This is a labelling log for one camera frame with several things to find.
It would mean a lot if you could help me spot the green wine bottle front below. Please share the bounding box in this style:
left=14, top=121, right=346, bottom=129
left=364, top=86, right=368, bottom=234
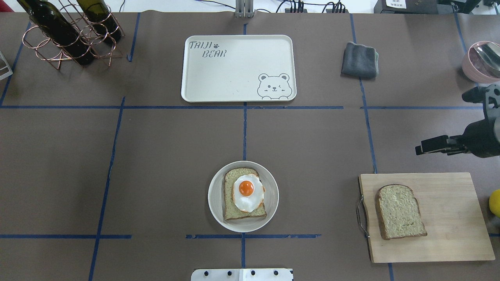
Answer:
left=18, top=0, right=94, bottom=66

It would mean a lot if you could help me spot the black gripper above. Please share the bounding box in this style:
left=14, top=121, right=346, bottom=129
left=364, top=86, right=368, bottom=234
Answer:
left=415, top=117, right=500, bottom=158

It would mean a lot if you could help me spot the grey folded cloth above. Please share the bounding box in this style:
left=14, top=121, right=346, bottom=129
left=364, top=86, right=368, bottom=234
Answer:
left=341, top=42, right=379, bottom=79

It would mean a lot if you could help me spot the copper wire bottle rack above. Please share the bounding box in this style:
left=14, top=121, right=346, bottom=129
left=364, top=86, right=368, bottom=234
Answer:
left=19, top=0, right=124, bottom=70

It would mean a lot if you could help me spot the bread slice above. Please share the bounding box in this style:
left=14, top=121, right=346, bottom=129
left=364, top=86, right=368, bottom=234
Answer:
left=375, top=184, right=427, bottom=240
left=223, top=167, right=267, bottom=221

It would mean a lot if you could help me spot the bread slice under egg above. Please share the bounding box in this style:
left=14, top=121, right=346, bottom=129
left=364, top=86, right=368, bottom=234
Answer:
left=223, top=167, right=267, bottom=221

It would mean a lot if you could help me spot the black power strip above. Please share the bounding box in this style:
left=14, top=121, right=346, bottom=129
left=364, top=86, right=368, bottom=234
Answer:
left=276, top=0, right=349, bottom=14

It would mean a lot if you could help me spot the white round plate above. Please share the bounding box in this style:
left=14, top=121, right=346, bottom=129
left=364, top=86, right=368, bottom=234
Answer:
left=208, top=161, right=280, bottom=232

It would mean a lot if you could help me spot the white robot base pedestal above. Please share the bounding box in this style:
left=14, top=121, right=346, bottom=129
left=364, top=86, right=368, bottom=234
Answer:
left=191, top=268, right=294, bottom=281

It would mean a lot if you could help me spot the fried egg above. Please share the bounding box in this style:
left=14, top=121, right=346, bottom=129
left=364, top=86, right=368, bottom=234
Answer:
left=232, top=174, right=265, bottom=212

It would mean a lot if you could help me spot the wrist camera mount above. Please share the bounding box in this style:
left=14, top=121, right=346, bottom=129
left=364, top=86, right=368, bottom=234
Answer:
left=461, top=84, right=500, bottom=120

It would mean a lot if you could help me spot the wooden cutting board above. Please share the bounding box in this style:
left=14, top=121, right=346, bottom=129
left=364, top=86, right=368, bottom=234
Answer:
left=359, top=173, right=495, bottom=263

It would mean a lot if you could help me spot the green wine bottle middle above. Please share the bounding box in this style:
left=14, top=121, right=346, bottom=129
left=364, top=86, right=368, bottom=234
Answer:
left=77, top=0, right=122, bottom=46

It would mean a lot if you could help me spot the pink bowl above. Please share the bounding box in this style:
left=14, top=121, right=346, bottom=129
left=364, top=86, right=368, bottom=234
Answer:
left=461, top=41, right=499, bottom=84

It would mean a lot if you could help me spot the metal scoop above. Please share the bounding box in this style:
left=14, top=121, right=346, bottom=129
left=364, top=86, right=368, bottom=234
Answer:
left=473, top=42, right=500, bottom=75

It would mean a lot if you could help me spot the green wine bottle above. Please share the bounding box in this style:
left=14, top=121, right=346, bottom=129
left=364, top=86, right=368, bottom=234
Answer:
left=77, top=0, right=122, bottom=46
left=18, top=0, right=94, bottom=66

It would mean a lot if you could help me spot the cream bear tray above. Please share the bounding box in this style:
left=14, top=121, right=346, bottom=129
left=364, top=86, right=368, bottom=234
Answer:
left=180, top=34, right=297, bottom=103

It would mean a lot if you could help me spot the white wire cup rack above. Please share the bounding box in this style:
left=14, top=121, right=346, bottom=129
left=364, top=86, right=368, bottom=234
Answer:
left=0, top=52, right=14, bottom=80

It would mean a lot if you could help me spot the yellow lemon right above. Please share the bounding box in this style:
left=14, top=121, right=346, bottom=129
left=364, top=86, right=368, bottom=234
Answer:
left=489, top=189, right=500, bottom=218

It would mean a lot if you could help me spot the aluminium frame post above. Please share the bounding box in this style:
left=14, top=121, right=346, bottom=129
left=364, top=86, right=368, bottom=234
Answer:
left=235, top=0, right=255, bottom=18

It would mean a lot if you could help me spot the black computer box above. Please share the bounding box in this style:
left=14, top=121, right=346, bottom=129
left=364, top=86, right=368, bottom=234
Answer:
left=373, top=0, right=481, bottom=14

